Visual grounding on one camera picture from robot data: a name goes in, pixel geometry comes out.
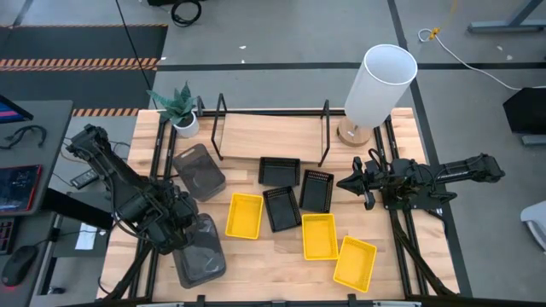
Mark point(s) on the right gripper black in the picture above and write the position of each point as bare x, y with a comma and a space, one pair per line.
373, 181

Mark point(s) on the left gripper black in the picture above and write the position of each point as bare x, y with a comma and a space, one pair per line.
181, 215

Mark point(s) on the grey translucent plastic bin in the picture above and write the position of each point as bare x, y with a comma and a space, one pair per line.
199, 175
205, 260

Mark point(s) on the black perforated plastic basket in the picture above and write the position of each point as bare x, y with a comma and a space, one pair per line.
281, 211
279, 172
316, 194

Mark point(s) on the yellow perforated plastic basket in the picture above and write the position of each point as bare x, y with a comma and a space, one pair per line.
244, 217
355, 264
320, 238

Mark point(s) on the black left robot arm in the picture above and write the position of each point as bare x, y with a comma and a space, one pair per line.
115, 170

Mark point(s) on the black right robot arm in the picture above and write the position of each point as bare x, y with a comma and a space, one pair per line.
465, 168

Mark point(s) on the white lamp with wooden base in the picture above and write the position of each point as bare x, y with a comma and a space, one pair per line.
375, 89

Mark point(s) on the white paper sheet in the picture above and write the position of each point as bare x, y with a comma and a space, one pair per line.
86, 236

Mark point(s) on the black flat panel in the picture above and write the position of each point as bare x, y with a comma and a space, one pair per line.
72, 209

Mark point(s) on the green plant in white pot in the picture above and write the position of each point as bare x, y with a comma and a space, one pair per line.
186, 128

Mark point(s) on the black power adapter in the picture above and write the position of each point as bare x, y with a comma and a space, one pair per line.
84, 179

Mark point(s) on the black computer mouse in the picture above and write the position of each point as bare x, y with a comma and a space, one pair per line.
19, 264

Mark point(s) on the red-edged tablet screen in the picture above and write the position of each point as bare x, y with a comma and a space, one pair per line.
19, 187

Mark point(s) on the black keyboard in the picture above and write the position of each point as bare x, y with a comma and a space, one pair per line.
6, 234

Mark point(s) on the grey desk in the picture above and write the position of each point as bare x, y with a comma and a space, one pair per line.
55, 119

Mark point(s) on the black box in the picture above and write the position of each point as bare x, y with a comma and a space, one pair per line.
526, 111

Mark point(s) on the computer monitor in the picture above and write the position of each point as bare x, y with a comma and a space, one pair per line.
10, 113

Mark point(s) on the grey metal table leg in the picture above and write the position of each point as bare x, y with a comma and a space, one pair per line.
503, 26

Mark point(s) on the black mat with hazard stripes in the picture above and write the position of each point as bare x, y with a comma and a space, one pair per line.
85, 42

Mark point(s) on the black aluminium rig frame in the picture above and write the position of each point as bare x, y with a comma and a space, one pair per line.
290, 112

